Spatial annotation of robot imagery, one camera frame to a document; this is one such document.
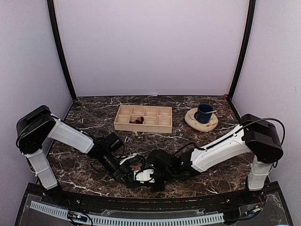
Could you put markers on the green christmas bear sock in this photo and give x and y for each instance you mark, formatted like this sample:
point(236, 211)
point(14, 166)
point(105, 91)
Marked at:
point(133, 168)

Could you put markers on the black left frame post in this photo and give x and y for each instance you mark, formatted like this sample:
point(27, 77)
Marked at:
point(59, 48)

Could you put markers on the black right frame post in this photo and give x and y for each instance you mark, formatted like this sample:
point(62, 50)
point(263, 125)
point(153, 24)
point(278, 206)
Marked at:
point(243, 49)

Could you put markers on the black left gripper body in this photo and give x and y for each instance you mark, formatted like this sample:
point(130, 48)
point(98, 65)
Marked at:
point(116, 173)

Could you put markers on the dark blue mug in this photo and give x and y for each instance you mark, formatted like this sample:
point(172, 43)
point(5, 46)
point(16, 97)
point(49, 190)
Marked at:
point(200, 115)

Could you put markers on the black frame post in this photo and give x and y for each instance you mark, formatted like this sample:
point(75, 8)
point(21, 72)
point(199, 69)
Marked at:
point(243, 49)
point(59, 48)

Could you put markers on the black red yellow argyle sock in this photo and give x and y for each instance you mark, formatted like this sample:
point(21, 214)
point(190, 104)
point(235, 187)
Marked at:
point(136, 120)

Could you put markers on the black front table rail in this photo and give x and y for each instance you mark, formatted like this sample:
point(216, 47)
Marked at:
point(269, 199)

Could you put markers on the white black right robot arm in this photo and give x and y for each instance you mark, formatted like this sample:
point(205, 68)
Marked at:
point(252, 135)

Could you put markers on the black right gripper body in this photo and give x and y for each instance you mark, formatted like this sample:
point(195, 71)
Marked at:
point(167, 173)

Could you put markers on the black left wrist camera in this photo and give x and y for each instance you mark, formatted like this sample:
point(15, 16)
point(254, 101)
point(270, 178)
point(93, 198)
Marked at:
point(114, 142)

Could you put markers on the white slotted cable duct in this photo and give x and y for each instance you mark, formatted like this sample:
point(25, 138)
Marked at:
point(127, 218)

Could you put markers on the wooden compartment tray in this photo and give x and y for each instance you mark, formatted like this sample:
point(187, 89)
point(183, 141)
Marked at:
point(157, 119)

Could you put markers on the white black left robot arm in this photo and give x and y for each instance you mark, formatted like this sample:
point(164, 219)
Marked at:
point(35, 127)

